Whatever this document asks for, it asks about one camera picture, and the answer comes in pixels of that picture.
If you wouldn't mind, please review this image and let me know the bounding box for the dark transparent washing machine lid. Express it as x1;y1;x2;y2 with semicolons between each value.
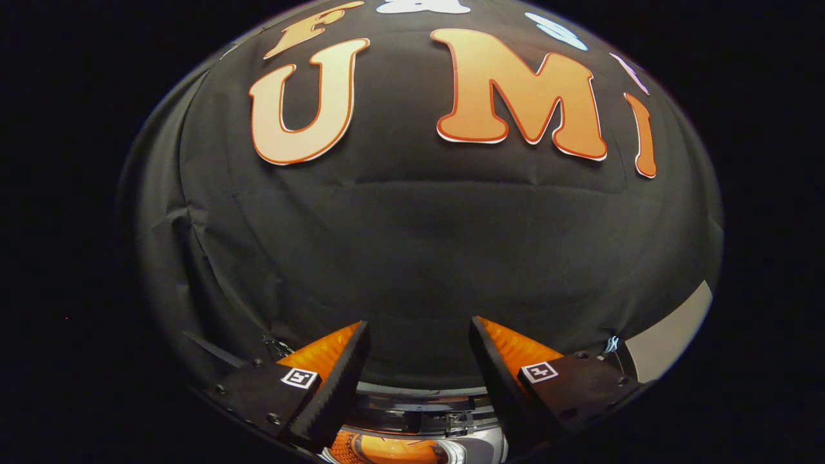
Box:
356;382;500;434

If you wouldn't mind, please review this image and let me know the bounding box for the grey washing machine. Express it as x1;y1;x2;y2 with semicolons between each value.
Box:
319;382;513;464

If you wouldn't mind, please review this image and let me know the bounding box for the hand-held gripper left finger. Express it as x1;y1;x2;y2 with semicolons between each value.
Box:
201;320;373;453

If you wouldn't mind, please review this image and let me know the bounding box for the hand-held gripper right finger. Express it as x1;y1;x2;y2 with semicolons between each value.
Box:
469;316;645;447

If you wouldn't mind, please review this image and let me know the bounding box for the grey top side table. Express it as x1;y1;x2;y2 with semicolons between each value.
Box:
624;280;713;384

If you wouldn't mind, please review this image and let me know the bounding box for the yellow polo shirt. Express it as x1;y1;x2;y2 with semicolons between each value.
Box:
358;434;449;464

